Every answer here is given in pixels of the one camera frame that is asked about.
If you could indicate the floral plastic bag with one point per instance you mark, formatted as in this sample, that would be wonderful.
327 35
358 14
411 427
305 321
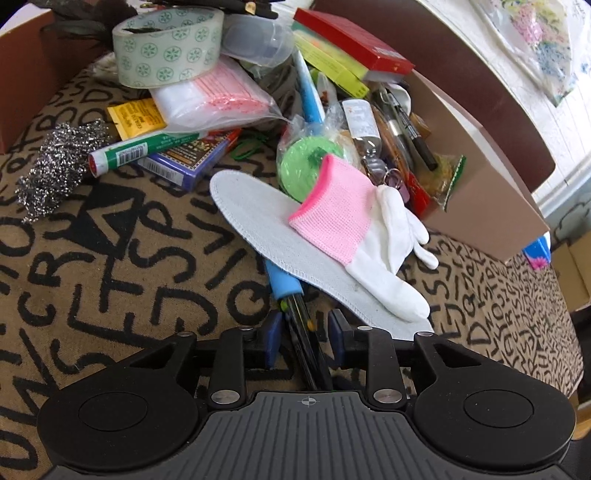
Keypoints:
549 40

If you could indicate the grey shoe insole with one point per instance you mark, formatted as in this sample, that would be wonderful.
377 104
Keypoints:
258 212

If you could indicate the red flat box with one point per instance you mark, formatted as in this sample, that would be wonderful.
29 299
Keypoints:
367 56

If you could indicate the white pink glove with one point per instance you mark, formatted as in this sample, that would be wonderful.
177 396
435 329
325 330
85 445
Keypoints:
369 230

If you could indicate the brown cardboard box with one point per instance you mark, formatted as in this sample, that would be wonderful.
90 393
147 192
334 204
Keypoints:
35 64

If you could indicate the purple card box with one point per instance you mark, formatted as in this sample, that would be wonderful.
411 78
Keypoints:
184 165

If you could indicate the blue tissue pack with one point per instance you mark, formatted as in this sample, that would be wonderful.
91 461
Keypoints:
538 253

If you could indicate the beige cardboard box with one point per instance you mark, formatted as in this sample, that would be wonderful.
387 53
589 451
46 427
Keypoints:
490 208

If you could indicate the yellow paper packet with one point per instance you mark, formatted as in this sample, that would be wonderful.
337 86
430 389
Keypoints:
136 118

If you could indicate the green white glue tube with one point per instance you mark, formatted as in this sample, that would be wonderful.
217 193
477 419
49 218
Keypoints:
121 153

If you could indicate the clear plastic container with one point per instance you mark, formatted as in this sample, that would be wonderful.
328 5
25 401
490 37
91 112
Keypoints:
259 41

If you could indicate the cookie packet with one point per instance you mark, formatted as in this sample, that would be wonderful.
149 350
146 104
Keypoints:
440 183

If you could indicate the green round lid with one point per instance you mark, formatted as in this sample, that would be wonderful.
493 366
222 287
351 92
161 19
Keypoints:
300 165

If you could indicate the yellow green book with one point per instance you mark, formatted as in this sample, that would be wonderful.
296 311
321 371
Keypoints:
335 63

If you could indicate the letter patterned tablecloth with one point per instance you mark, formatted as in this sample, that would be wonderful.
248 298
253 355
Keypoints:
130 259

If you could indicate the steel wool scrubber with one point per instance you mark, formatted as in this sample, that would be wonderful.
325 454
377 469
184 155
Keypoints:
59 167

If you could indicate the green patterned tape roll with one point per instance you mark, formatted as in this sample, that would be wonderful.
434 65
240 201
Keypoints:
167 46

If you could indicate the black marker pen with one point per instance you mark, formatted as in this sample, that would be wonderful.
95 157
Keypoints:
412 133

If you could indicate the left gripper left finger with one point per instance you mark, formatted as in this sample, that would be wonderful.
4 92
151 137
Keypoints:
238 351

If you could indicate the pink zip bags pack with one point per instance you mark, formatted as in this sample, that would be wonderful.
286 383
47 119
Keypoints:
221 99

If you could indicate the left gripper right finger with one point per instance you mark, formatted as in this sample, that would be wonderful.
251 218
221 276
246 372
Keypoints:
374 351

